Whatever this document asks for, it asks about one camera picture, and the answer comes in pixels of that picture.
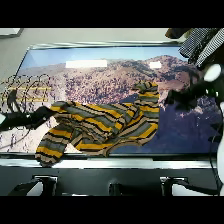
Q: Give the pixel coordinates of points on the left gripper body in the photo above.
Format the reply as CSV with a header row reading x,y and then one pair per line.
x,y
42,116

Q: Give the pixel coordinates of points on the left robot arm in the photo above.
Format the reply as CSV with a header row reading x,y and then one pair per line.
x,y
15,120

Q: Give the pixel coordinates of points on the silver frame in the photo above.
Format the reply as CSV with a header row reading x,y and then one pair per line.
x,y
100,164

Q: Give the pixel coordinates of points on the brown garment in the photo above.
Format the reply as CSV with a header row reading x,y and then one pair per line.
x,y
176,32

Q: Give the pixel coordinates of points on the black white checked garment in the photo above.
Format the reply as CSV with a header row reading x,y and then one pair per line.
x,y
213,46

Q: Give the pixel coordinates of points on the yellow grey striped sweater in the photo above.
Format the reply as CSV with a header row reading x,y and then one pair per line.
x,y
100,125

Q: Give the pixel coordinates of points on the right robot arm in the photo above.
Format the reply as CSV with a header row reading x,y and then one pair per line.
x,y
212,72

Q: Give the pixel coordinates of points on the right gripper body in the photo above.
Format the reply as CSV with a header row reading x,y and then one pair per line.
x,y
181,98

